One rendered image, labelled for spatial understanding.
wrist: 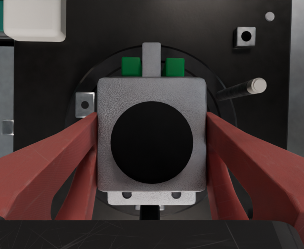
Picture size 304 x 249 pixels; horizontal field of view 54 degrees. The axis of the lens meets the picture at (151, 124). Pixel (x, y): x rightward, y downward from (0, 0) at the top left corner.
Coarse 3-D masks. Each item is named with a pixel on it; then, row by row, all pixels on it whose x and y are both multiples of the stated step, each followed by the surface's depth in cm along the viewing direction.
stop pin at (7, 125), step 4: (4, 120) 26; (8, 120) 26; (12, 120) 26; (4, 124) 26; (8, 124) 26; (12, 124) 26; (4, 128) 26; (8, 128) 26; (12, 128) 26; (4, 132) 26; (8, 132) 26; (12, 132) 26
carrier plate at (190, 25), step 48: (96, 0) 26; (144, 0) 26; (192, 0) 26; (240, 0) 26; (288, 0) 26; (48, 48) 26; (96, 48) 26; (192, 48) 26; (240, 48) 26; (288, 48) 26; (48, 96) 26; (288, 96) 26; (240, 192) 26
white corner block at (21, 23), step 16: (16, 0) 24; (32, 0) 24; (48, 0) 24; (64, 0) 25; (16, 16) 24; (32, 16) 24; (48, 16) 24; (64, 16) 25; (16, 32) 24; (32, 32) 24; (48, 32) 24; (64, 32) 25
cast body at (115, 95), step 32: (160, 64) 16; (128, 96) 12; (160, 96) 12; (192, 96) 12; (128, 128) 11; (160, 128) 11; (192, 128) 12; (96, 160) 12; (128, 160) 11; (160, 160) 11; (192, 160) 12; (128, 192) 15; (160, 192) 15; (192, 192) 15
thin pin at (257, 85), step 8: (256, 80) 16; (264, 80) 16; (232, 88) 19; (240, 88) 17; (248, 88) 16; (256, 88) 15; (264, 88) 16; (216, 96) 24; (224, 96) 21; (232, 96) 20; (240, 96) 19
